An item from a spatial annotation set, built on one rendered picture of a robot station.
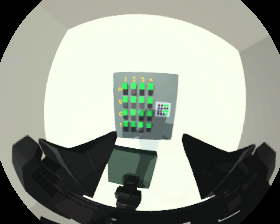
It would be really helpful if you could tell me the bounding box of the grey switch panel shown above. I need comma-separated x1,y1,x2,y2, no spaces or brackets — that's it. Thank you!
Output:
112,72,179,140

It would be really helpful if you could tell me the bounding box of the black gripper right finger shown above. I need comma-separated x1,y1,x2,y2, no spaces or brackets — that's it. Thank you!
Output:
181,133,256,200

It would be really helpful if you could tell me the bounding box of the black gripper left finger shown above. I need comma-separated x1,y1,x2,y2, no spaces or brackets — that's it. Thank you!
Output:
39,131,117,198

